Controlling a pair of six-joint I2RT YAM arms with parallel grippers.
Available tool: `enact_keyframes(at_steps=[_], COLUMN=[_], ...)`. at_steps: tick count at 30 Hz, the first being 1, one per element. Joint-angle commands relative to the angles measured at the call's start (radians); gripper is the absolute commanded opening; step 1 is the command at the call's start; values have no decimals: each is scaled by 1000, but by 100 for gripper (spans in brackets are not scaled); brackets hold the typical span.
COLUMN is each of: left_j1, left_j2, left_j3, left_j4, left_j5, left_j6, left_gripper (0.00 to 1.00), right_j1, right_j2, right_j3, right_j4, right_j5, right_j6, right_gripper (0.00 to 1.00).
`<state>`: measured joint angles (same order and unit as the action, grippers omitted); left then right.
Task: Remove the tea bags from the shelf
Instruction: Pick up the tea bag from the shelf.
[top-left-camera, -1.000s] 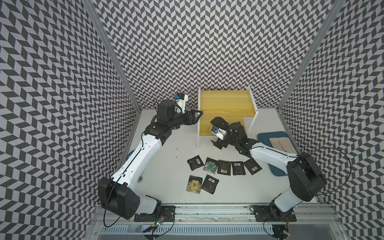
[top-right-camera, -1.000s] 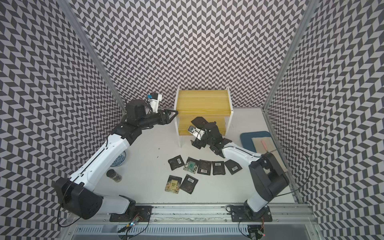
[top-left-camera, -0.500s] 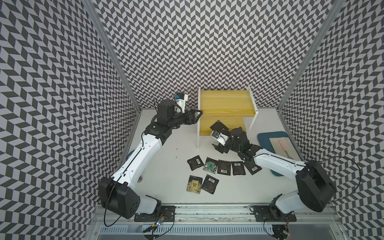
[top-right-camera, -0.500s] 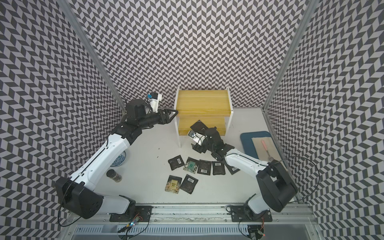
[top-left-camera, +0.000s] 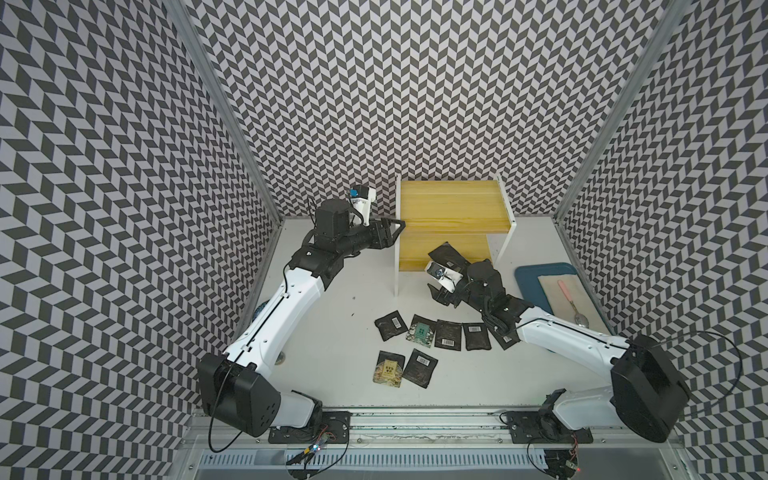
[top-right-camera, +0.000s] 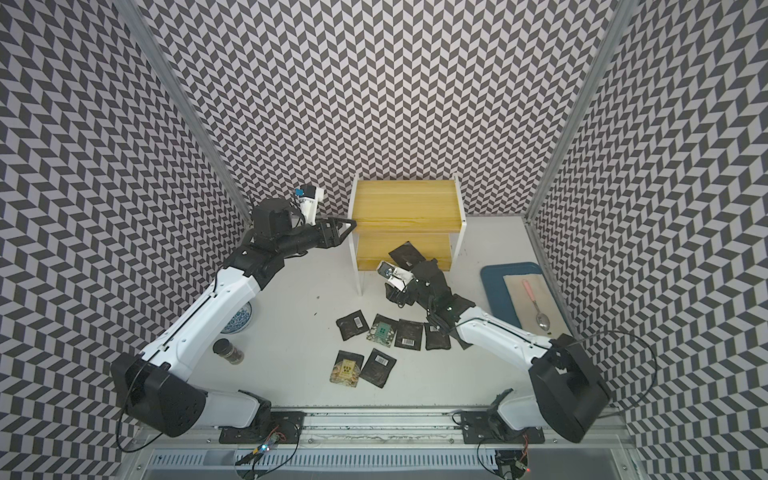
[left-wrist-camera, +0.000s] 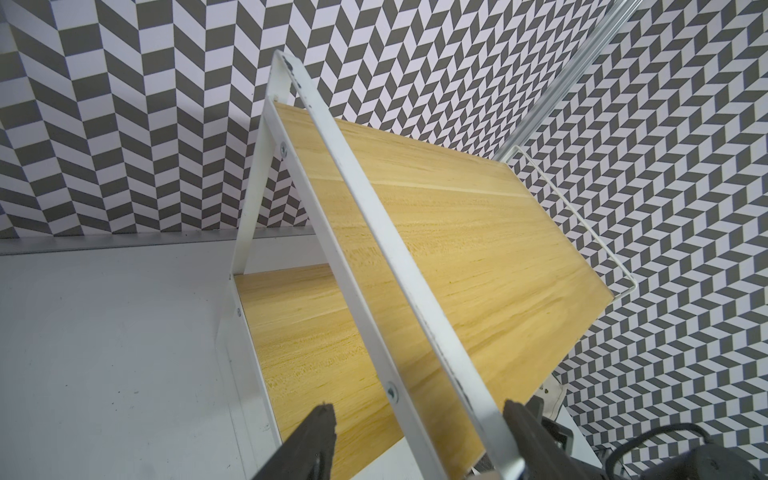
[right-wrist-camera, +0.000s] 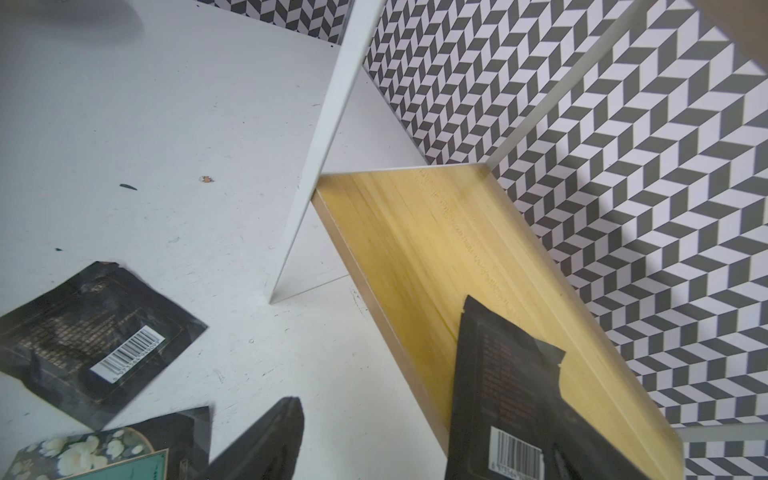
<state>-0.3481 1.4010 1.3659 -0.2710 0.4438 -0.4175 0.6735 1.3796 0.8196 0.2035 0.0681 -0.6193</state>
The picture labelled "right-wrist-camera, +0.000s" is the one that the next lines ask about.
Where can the green floral tea bag top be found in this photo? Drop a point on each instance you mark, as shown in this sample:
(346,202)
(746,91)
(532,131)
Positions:
(172,446)

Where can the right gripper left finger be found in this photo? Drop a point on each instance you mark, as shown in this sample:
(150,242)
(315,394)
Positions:
(268,449)

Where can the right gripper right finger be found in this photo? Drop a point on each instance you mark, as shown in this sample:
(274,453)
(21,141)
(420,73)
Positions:
(578,451)

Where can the black tea bag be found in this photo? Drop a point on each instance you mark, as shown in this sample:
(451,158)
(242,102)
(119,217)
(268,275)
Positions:
(506,400)
(92,344)

